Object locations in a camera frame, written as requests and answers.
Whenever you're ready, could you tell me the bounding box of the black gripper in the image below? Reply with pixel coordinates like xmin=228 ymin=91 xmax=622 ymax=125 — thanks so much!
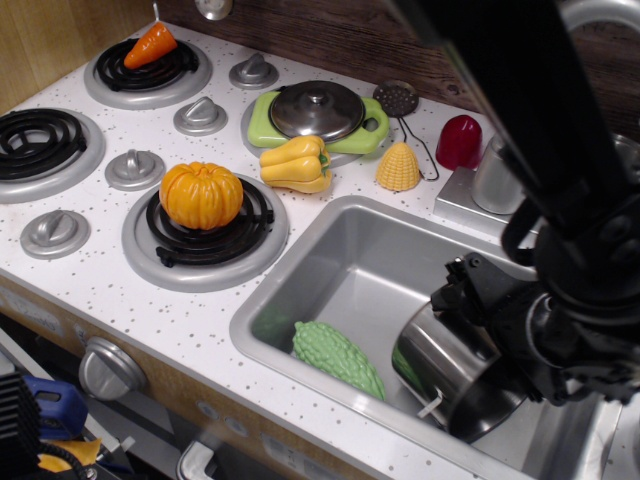
xmin=431 ymin=253 xmax=568 ymax=405

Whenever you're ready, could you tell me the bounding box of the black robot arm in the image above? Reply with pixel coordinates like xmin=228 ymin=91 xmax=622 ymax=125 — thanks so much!
xmin=390 ymin=1 xmax=639 ymax=405

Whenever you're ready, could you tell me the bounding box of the silver sink basin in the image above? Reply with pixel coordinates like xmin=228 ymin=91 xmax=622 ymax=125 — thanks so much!
xmin=230 ymin=196 xmax=621 ymax=479

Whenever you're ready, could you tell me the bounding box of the small metal pot behind faucet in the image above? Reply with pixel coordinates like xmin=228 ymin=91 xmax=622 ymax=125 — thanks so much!
xmin=612 ymin=134 xmax=640 ymax=186

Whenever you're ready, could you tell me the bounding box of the stainless steel pot lid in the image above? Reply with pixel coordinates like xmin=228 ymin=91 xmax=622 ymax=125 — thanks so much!
xmin=269 ymin=80 xmax=365 ymax=143

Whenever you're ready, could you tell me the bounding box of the silver faucet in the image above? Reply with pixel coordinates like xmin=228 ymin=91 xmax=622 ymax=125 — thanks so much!
xmin=434 ymin=0 xmax=640 ymax=236

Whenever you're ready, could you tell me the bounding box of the red pepper toy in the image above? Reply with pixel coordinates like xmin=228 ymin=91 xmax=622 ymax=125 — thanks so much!
xmin=436 ymin=115 xmax=483 ymax=170

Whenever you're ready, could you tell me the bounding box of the yellow corn toy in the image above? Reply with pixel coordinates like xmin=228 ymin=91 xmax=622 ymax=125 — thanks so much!
xmin=375 ymin=142 xmax=421 ymax=192

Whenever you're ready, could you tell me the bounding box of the green bitter melon toy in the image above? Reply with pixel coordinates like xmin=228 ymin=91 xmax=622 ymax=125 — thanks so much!
xmin=292 ymin=321 xmax=386 ymax=401

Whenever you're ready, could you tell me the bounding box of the small metal strainer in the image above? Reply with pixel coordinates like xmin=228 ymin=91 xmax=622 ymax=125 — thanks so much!
xmin=373 ymin=80 xmax=440 ymax=182

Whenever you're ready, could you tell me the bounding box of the yellow bell pepper toy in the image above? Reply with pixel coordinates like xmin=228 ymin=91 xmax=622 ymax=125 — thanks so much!
xmin=260 ymin=136 xmax=332 ymax=194

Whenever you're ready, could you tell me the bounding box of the orange pumpkin toy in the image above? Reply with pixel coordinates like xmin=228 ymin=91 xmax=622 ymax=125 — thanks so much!
xmin=159 ymin=162 xmax=244 ymax=230

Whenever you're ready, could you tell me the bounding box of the front stove burner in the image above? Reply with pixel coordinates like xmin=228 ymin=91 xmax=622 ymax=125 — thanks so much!
xmin=122 ymin=175 xmax=289 ymax=293

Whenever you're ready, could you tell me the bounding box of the stove burner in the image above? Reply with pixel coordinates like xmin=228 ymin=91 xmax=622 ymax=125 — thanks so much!
xmin=1 ymin=108 xmax=106 ymax=204
xmin=84 ymin=38 xmax=213 ymax=110
xmin=122 ymin=175 xmax=289 ymax=293

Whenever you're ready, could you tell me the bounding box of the grey knob top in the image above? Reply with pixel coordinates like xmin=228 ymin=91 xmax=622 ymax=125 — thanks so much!
xmin=229 ymin=53 xmax=279 ymax=90

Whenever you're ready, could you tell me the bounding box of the grey knob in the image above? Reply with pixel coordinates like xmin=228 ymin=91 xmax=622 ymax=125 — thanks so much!
xmin=173 ymin=96 xmax=228 ymax=136
xmin=20 ymin=210 xmax=91 ymax=260
xmin=105 ymin=149 xmax=166 ymax=191
xmin=229 ymin=53 xmax=279 ymax=90

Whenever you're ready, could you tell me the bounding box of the grey knob middle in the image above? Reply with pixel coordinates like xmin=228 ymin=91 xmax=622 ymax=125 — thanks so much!
xmin=173 ymin=96 xmax=228 ymax=136

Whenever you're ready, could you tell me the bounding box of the grey knob left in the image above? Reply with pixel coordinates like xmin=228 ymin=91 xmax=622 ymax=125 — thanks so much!
xmin=105 ymin=149 xmax=166 ymax=191

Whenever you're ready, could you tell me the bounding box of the silver oven front knob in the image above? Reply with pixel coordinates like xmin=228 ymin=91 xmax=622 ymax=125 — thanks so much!
xmin=78 ymin=336 xmax=147 ymax=401

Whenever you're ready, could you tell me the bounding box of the back left stove burner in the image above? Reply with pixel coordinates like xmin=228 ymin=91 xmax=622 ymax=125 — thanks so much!
xmin=84 ymin=38 xmax=213 ymax=110

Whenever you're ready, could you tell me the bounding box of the yellow cloth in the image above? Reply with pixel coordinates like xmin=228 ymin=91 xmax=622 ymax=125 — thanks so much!
xmin=38 ymin=439 xmax=102 ymax=473

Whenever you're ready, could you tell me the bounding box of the orange carrot toy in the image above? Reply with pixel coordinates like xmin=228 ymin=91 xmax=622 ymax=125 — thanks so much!
xmin=124 ymin=22 xmax=178 ymax=70

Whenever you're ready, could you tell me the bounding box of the blue clamp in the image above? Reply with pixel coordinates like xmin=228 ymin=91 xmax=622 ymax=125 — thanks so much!
xmin=23 ymin=376 xmax=88 ymax=440

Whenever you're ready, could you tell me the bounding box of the grey knob front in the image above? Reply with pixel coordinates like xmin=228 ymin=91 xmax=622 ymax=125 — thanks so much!
xmin=20 ymin=210 xmax=91 ymax=260

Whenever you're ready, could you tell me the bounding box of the far left stove burner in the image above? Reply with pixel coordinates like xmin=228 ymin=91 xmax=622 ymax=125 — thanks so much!
xmin=1 ymin=108 xmax=106 ymax=204

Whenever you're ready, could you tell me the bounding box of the silver oven handle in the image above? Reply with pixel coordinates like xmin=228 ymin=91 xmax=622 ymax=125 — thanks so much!
xmin=176 ymin=441 xmax=217 ymax=480

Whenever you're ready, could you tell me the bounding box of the silver wall knob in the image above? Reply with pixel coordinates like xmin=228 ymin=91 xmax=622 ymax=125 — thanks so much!
xmin=195 ymin=0 xmax=234 ymax=21

